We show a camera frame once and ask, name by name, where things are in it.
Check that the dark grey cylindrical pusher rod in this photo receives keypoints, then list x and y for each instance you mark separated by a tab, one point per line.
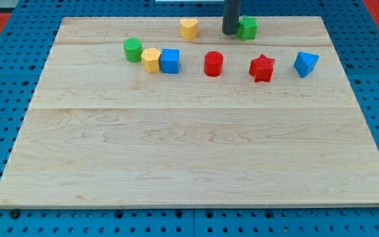
231	14

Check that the green star block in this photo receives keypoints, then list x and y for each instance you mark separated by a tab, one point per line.
247	28

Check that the red star block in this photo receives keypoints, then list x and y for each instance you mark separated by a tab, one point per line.
261	68

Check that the blue triangle block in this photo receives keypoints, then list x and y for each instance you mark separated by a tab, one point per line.
305	63

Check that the yellow heart block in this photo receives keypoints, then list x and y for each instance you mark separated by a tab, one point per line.
188	28

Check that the red cylinder block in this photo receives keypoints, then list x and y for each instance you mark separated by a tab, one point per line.
213	62

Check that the blue cube block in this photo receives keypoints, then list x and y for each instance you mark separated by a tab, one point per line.
170	61

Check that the yellow hexagon block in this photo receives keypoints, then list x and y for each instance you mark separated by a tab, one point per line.
150	58

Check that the green cylinder block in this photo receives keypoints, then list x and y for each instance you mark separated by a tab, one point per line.
133	50

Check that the light wooden board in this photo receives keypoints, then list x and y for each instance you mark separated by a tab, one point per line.
102	133

